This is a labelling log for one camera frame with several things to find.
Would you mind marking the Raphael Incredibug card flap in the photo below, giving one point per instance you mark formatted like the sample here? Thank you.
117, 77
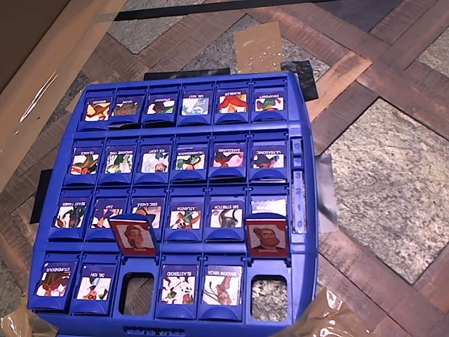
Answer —
268, 237

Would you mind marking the Safeguard card flap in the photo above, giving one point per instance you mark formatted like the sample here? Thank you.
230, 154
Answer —
228, 158

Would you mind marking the Thundershock card flap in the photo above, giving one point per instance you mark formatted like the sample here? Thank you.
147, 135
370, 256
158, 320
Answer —
190, 160

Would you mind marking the Ultrasonic card flap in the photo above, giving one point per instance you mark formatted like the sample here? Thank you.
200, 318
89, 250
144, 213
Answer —
268, 159

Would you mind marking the Sir Stretch card flap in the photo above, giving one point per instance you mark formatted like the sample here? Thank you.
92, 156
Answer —
226, 217

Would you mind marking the pale unreadable card flap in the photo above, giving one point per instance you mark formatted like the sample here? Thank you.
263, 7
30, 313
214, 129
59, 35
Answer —
269, 205

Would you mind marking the Atlantia card flap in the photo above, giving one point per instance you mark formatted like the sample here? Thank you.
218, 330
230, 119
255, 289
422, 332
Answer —
186, 217

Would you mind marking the Bumbleb card flap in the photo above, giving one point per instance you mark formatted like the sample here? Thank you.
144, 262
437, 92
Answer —
232, 103

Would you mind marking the Mr Mist card flap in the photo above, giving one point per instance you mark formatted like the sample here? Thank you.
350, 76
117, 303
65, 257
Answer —
195, 105

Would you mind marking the Ice Light card flap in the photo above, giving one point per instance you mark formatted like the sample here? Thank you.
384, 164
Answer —
155, 162

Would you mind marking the Swampbit card flap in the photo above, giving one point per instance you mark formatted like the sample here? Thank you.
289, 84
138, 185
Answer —
269, 102

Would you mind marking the Eric Eagle card flap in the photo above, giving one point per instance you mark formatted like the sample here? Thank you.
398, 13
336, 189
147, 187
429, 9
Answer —
154, 210

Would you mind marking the green white art card flap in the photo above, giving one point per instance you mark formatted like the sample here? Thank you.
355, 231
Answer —
160, 105

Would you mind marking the blue Guess Who game board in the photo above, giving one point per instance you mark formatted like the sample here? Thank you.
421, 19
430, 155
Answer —
301, 116

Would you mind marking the Madame Vine card flap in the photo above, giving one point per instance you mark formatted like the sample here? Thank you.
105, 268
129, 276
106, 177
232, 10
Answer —
120, 162

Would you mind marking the Emma portrait card flap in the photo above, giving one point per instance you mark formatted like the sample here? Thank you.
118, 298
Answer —
133, 235

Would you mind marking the dark brown art card flap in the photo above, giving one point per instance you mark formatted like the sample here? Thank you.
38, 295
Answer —
125, 105

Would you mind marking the Shadow Ninja card flap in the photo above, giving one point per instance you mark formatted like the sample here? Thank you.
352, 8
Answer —
221, 288

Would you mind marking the flat speckled brown tape patch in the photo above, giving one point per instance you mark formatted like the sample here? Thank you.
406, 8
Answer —
259, 47

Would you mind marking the Blasteroid card flap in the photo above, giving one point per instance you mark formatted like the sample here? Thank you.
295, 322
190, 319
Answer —
178, 288

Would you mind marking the Zap card flap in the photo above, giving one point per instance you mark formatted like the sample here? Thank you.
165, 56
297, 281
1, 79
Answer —
101, 212

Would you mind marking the yellow brown art card flap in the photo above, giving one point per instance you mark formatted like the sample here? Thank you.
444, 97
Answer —
98, 109

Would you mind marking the Glance card flap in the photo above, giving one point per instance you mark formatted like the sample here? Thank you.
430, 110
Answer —
85, 163

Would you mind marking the long black tape strip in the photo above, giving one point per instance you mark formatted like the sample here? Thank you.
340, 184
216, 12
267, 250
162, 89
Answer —
210, 10

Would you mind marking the small tan tape piece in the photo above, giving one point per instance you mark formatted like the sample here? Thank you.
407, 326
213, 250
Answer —
81, 95

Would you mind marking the Beast Tamer card flap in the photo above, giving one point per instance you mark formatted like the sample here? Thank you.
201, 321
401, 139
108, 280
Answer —
70, 216

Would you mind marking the Dr Ion card flap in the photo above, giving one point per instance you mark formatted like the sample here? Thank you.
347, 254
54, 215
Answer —
94, 286

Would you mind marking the crumpled brown tape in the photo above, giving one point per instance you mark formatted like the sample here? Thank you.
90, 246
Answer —
326, 316
21, 324

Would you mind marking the clear tape strip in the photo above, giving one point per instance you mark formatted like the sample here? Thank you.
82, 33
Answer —
38, 94

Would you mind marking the Stupendous card flap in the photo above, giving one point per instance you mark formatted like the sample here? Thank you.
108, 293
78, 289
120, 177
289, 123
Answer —
54, 281

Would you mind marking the cardboard box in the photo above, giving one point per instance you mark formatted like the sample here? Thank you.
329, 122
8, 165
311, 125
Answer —
31, 42

